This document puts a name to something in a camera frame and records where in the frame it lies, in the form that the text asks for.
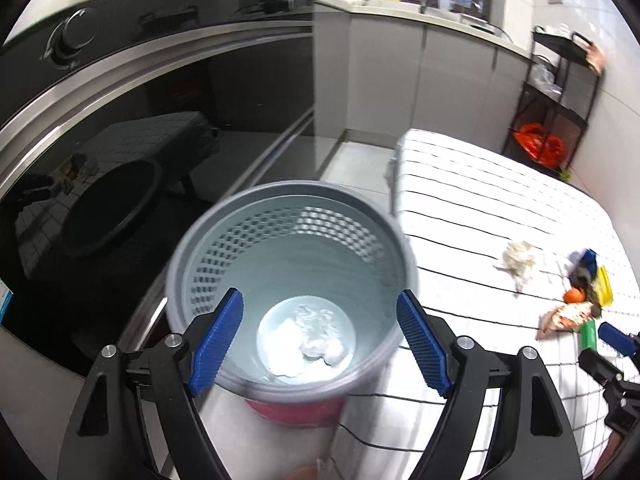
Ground blue white energy label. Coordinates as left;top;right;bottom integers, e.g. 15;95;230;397
0;281;13;323

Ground red patterned snack wrapper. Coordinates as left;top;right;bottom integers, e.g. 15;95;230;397
536;302;592;340

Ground white tissue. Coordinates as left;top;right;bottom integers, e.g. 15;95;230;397
259;306;352;385
496;240;536;292

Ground black built-in oven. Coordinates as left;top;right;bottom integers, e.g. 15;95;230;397
1;0;314;375

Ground grey kitchen cabinets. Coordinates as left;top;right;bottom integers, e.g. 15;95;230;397
314;1;527;156

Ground dark grey rag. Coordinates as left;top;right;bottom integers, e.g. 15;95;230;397
568;249;602;318

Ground green white medicine box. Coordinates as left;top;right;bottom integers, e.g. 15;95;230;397
578;318;598;351

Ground white black checkered tablecloth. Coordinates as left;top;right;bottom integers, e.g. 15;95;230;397
322;129;639;479

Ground red plastic bag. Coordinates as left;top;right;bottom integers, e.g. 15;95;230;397
513;122;566;169

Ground clear plastic bag on shelf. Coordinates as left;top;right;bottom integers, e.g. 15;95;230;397
529;63;562;102

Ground grey perforated trash bin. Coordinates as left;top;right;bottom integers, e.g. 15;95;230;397
165;181;418;404

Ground black storage shelf rack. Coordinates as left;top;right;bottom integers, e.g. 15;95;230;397
501;25;605;182

